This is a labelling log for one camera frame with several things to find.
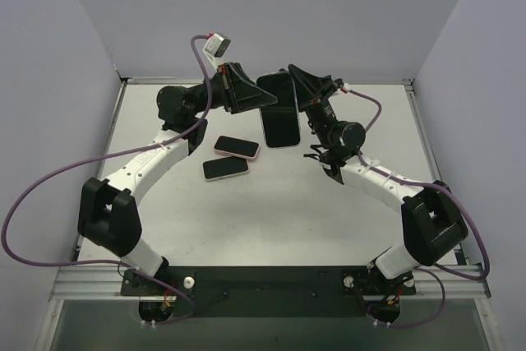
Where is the black smartphone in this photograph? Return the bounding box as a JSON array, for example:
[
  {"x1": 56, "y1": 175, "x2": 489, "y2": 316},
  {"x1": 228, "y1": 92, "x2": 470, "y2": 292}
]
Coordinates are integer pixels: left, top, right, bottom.
[{"x1": 256, "y1": 71, "x2": 297, "y2": 109}]

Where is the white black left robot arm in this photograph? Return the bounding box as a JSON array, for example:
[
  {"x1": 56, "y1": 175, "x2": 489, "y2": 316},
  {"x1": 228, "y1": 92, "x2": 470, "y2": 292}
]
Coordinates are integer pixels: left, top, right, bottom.
[{"x1": 77, "y1": 62, "x2": 277, "y2": 295}]

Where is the phone in pink case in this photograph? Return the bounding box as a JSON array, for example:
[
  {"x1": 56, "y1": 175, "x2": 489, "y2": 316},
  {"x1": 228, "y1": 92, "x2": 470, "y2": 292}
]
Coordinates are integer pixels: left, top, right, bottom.
[{"x1": 213, "y1": 136, "x2": 260, "y2": 160}]

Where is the clear phone case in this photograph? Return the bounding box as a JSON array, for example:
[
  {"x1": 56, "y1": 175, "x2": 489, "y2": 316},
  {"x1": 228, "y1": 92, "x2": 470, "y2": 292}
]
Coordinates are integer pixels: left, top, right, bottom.
[{"x1": 260, "y1": 106, "x2": 301, "y2": 149}]

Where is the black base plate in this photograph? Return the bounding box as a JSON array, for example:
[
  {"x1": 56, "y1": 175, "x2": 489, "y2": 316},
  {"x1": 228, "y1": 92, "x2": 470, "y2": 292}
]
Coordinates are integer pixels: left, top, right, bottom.
[{"x1": 120, "y1": 266, "x2": 416, "y2": 321}]

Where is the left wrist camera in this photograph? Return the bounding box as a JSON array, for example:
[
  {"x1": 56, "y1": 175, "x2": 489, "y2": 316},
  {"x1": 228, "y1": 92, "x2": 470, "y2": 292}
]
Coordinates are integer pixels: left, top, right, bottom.
[{"x1": 202, "y1": 32, "x2": 231, "y2": 69}]

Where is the aluminium front rail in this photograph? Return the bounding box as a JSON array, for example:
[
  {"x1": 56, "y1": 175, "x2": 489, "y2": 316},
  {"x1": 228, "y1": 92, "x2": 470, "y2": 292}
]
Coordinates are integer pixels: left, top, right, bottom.
[{"x1": 50, "y1": 266, "x2": 491, "y2": 300}]

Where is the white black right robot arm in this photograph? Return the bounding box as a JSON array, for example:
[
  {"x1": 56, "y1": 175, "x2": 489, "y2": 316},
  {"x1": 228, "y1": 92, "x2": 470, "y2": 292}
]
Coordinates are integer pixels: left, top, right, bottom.
[{"x1": 288, "y1": 65, "x2": 468, "y2": 281}]

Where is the phone in beige case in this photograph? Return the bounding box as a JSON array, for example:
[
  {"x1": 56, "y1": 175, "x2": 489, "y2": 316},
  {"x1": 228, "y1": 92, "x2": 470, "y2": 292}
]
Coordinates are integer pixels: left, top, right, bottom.
[{"x1": 202, "y1": 157, "x2": 249, "y2": 182}]

